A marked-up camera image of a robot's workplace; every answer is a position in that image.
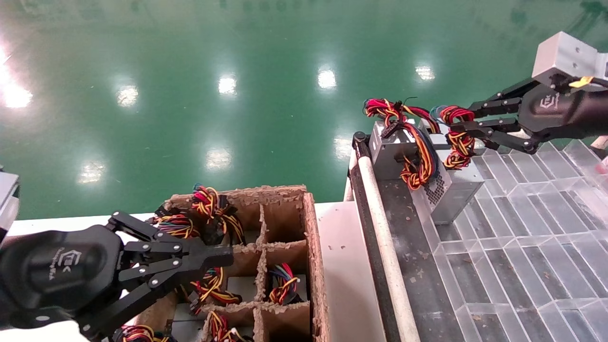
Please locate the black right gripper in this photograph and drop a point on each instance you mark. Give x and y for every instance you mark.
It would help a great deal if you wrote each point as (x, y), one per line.
(551, 114)

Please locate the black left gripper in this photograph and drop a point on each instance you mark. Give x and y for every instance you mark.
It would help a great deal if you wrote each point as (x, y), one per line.
(57, 270)

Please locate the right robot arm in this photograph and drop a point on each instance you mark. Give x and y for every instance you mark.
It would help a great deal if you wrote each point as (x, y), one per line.
(599, 114)

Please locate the brown cardboard divider box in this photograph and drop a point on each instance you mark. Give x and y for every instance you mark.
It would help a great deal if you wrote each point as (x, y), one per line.
(285, 218)

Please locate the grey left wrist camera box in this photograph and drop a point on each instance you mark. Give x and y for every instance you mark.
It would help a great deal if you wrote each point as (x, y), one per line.
(7, 199)

